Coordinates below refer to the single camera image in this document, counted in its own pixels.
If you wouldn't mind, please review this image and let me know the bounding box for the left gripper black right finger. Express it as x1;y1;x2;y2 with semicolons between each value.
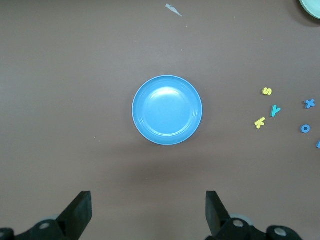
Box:
205;191;303;240

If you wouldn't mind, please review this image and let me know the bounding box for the mint green plate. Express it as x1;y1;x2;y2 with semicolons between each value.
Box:
299;0;320;21

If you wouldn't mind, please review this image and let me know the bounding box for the blue foam letter x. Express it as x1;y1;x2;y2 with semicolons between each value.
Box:
303;98;316;110

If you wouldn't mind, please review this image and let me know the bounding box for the blue plate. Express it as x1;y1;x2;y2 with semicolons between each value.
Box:
131;75;204;147

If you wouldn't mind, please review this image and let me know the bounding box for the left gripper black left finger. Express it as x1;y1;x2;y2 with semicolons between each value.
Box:
0;191;93;240

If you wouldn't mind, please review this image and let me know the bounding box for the yellow foam letter k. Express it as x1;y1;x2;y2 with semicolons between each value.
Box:
253;117;266;130

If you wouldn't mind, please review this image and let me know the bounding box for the teal foam letter y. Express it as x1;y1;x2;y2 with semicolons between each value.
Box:
269;104;282;118

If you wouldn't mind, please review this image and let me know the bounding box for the white tape scrap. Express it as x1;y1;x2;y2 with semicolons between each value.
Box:
165;3;184;18

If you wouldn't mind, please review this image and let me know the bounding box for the brown table cover sheet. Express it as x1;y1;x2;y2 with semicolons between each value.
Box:
0;0;320;240

